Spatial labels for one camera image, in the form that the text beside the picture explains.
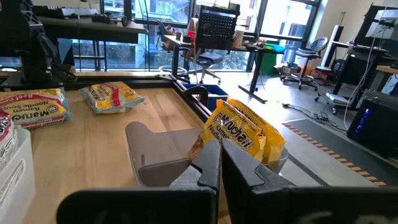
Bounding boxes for black workstation rig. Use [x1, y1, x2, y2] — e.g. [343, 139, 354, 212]
[329, 4, 398, 113]

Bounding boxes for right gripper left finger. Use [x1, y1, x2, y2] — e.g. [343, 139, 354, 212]
[56, 139, 221, 224]

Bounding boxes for blue plastic crate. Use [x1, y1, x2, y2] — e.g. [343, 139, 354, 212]
[182, 83, 230, 112]

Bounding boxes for black table clamp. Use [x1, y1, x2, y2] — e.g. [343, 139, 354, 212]
[182, 85, 210, 107]

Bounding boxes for black aluminium table frame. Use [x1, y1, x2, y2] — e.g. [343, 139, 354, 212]
[0, 72, 215, 123]

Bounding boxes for grey office chair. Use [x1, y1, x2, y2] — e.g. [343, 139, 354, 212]
[281, 36, 330, 91]

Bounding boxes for creamy chicken noodle packet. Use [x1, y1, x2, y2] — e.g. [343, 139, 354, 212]
[186, 98, 267, 163]
[226, 98, 287, 165]

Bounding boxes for black legged desk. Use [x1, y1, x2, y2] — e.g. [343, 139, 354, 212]
[157, 32, 287, 105]

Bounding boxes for black computer tower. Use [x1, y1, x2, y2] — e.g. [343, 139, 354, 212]
[346, 98, 398, 159]

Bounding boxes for white cup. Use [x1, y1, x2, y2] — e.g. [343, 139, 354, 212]
[233, 26, 246, 49]

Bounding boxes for green box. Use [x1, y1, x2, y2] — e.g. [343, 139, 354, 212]
[259, 40, 282, 76]

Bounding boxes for clear translucent plastic bin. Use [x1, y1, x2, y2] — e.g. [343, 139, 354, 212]
[0, 126, 37, 224]

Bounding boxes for large window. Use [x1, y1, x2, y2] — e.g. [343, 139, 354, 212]
[0, 0, 321, 72]

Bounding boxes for beef noodle packet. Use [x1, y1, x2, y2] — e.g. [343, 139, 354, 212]
[77, 81, 146, 114]
[0, 88, 72, 129]

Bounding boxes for grey translucent plastic bin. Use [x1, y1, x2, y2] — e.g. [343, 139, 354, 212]
[124, 120, 289, 189]

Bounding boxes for grey side desk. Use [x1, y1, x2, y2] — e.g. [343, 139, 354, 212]
[30, 14, 149, 45]

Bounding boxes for black floor cables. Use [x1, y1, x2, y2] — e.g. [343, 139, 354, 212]
[281, 102, 349, 133]

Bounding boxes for hazard striped floor mat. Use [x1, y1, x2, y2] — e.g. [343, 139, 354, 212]
[281, 118, 389, 189]

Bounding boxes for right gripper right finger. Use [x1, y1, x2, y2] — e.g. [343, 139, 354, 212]
[222, 139, 398, 224]

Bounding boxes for dark office chair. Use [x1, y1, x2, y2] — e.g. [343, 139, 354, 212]
[186, 51, 224, 85]

